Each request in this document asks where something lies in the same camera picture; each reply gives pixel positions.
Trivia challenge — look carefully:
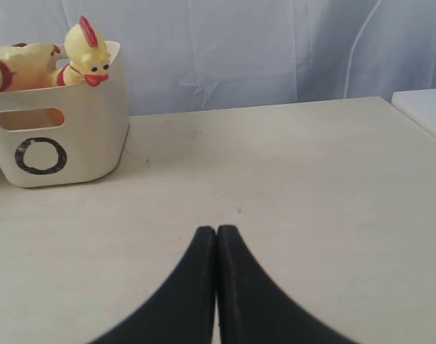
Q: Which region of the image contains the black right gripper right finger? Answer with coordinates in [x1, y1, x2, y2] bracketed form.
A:
[217, 225, 353, 344]

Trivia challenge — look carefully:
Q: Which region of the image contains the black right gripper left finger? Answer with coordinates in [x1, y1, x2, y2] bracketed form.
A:
[93, 226, 217, 344]

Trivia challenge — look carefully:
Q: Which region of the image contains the cream bin marked O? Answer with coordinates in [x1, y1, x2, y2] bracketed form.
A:
[0, 41, 130, 188]

